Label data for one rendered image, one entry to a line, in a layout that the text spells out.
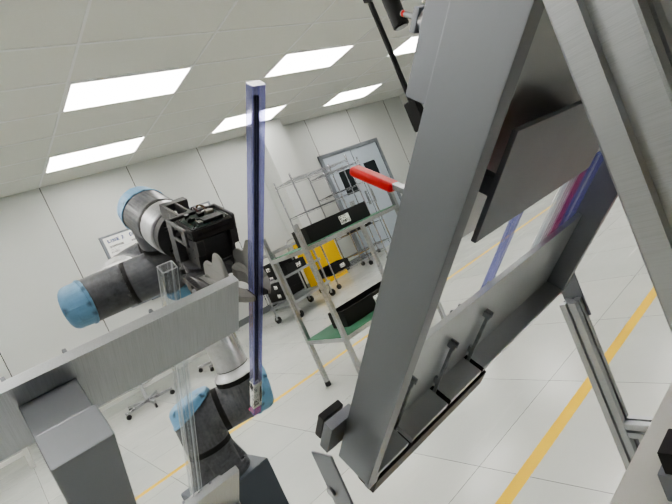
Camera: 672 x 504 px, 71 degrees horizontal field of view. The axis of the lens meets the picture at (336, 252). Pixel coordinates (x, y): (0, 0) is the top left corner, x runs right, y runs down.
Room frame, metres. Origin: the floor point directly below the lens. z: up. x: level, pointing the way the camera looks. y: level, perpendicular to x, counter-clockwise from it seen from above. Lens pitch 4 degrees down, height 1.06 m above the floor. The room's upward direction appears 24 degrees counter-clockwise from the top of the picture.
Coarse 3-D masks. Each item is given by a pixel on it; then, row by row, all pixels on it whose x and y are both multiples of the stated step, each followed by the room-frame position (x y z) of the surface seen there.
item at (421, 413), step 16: (544, 288) 1.07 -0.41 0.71; (528, 304) 1.02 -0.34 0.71; (544, 304) 1.02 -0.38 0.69; (512, 320) 0.97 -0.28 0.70; (528, 320) 0.97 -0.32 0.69; (496, 336) 0.93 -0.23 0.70; (512, 336) 0.93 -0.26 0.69; (480, 352) 0.89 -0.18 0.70; (496, 352) 0.89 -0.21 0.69; (464, 368) 0.85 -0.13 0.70; (480, 368) 0.86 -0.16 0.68; (448, 384) 0.82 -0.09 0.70; (464, 384) 0.82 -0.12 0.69; (432, 400) 0.78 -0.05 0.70; (448, 400) 0.79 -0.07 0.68; (416, 416) 0.76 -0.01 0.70; (432, 416) 0.76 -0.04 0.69; (400, 432) 0.74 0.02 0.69; (416, 432) 0.73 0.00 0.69; (400, 448) 0.71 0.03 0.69; (384, 464) 0.68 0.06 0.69
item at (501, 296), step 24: (576, 216) 0.98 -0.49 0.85; (552, 240) 0.91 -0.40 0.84; (528, 264) 0.86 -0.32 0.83; (552, 264) 1.04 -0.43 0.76; (504, 288) 0.82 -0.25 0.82; (528, 288) 0.98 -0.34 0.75; (456, 312) 0.70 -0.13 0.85; (480, 312) 0.79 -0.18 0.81; (504, 312) 0.93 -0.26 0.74; (432, 336) 0.66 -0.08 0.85; (456, 336) 0.75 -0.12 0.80; (432, 360) 0.72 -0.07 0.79; (456, 360) 0.84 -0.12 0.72; (432, 384) 0.81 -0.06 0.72
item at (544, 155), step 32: (544, 32) 0.43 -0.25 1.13; (544, 64) 0.46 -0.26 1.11; (544, 96) 0.51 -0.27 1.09; (576, 96) 0.58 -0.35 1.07; (512, 128) 0.49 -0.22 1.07; (544, 128) 0.44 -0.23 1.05; (576, 128) 0.51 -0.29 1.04; (512, 160) 0.42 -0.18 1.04; (544, 160) 0.49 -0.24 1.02; (576, 160) 0.58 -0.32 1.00; (480, 192) 0.45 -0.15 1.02; (512, 192) 0.47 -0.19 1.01; (544, 192) 0.55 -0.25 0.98; (480, 224) 0.45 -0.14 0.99
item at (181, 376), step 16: (160, 272) 0.39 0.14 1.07; (176, 272) 0.39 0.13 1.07; (160, 288) 0.40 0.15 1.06; (176, 288) 0.40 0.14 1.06; (176, 368) 0.46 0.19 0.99; (176, 384) 0.47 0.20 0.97; (176, 400) 0.50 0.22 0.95; (192, 400) 0.50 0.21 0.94; (192, 416) 0.52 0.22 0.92; (192, 432) 0.53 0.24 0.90; (192, 448) 0.55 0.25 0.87; (192, 464) 0.57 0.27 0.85; (192, 480) 0.59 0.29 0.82; (192, 496) 0.62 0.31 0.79
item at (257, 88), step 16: (256, 80) 0.42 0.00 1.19; (256, 96) 0.41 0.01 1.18; (256, 112) 0.42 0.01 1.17; (256, 128) 0.43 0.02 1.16; (256, 144) 0.44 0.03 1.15; (256, 160) 0.45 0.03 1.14; (256, 176) 0.46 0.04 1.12; (256, 192) 0.47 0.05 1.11; (256, 208) 0.48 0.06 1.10; (256, 224) 0.49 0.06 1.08; (256, 240) 0.50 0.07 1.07; (256, 256) 0.52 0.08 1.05; (256, 272) 0.53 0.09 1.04; (256, 288) 0.54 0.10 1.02; (256, 304) 0.56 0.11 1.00; (256, 320) 0.58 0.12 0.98; (256, 336) 0.59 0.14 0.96; (256, 352) 0.61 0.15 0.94; (256, 368) 0.63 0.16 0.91
